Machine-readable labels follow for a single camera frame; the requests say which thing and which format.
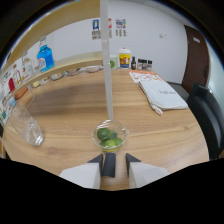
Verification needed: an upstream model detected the yellow red cup white lid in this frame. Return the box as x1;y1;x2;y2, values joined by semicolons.
118;47;132;70

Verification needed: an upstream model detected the black rectangular block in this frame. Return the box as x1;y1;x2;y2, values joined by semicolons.
102;152;117;178

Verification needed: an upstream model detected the glass bowl of limes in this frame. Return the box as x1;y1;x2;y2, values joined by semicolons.
91;119;130;153

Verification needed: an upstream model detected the clear drinking glass with ice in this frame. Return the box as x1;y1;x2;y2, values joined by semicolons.
7;99;45;147

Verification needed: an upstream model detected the white cloth bag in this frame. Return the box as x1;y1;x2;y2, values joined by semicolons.
138;79;189;116

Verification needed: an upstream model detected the black chair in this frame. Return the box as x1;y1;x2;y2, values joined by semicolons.
186;83;224;161

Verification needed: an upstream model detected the orange white printed paper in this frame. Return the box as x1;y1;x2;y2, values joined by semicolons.
128;69;166;84

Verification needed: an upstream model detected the blue rimmed bowl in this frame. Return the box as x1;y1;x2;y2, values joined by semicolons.
49;71;66;82

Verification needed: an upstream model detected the white bowl with red print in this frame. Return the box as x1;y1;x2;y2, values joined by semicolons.
85;65;103;74

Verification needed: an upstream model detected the small dark sauce bottle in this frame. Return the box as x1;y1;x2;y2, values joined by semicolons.
130;56;137;71

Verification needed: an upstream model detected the white mug with green print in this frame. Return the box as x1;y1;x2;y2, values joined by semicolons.
109;54;119;71

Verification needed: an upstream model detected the red liquid glass bottle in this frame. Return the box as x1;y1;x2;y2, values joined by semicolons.
7;77;17;94

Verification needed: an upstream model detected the blue liquid glass bottle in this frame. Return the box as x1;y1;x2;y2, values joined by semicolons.
36;35;55;73

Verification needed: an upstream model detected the brown door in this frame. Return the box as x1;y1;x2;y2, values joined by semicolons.
181;24;212;94

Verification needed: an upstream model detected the black white striped poster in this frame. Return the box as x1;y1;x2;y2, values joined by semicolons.
115;28;128;38

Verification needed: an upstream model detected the blue poster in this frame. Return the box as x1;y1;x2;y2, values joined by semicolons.
92;18;101;31

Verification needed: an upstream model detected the multicolour poster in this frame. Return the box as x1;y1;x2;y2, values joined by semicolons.
115;18;127;29

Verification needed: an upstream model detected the wooden two-tier rack white frame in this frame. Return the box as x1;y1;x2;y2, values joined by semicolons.
1;0;116;123

